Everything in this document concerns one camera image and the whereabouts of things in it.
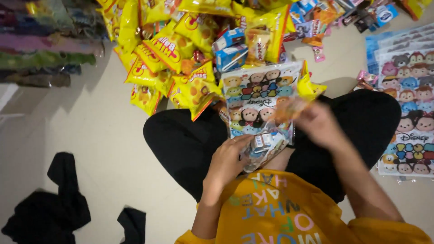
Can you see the person's left hand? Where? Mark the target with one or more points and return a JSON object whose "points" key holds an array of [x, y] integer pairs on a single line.
{"points": [[223, 166]]}

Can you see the person's right hand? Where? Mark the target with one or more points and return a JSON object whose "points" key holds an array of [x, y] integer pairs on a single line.
{"points": [[318, 127]]}

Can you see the person's left fingers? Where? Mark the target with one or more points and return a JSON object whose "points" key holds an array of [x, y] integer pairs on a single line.
{"points": [[241, 141]]}

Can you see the person's right fingers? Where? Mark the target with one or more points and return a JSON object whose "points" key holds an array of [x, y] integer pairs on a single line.
{"points": [[303, 113]]}

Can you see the orange snack packet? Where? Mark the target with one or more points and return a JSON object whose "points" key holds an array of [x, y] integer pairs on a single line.
{"points": [[291, 108]]}

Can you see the cartoon print plastic bag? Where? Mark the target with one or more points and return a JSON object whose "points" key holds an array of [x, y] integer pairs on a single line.
{"points": [[259, 98]]}

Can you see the small blue white box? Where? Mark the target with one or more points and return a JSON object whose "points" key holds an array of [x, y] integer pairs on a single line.
{"points": [[263, 140]]}

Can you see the person's black trousers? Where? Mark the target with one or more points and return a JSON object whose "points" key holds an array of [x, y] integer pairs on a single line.
{"points": [[183, 145]]}

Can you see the pink candy packet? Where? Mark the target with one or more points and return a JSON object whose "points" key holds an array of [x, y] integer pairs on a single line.
{"points": [[318, 53], [367, 76]]}

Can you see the clear packet of biscuits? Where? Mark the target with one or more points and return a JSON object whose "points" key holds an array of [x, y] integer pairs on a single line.
{"points": [[257, 45]]}

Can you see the person's yellow printed shirt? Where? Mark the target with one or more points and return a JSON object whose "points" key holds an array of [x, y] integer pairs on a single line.
{"points": [[281, 217]]}

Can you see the blue white snack box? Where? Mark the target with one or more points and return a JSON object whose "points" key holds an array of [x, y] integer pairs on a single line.
{"points": [[229, 38], [232, 57]]}

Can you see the heap of assorted snack packets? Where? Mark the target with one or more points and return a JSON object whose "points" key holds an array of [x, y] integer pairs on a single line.
{"points": [[332, 17]]}

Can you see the stack of cartoon print bags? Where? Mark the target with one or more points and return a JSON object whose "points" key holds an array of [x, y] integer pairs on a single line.
{"points": [[410, 101]]}

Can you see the heap of yellow snack packets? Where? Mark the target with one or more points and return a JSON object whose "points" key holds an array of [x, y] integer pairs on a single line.
{"points": [[169, 50]]}

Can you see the light blue snack packet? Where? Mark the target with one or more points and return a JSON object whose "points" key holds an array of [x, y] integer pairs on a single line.
{"points": [[386, 15]]}

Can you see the small black cloth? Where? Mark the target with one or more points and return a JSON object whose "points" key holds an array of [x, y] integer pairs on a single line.
{"points": [[133, 225]]}

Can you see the large black cloth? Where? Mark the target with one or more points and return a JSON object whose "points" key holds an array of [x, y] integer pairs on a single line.
{"points": [[51, 206]]}

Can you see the shelf of coloured packets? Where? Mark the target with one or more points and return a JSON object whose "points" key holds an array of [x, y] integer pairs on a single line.
{"points": [[47, 40]]}

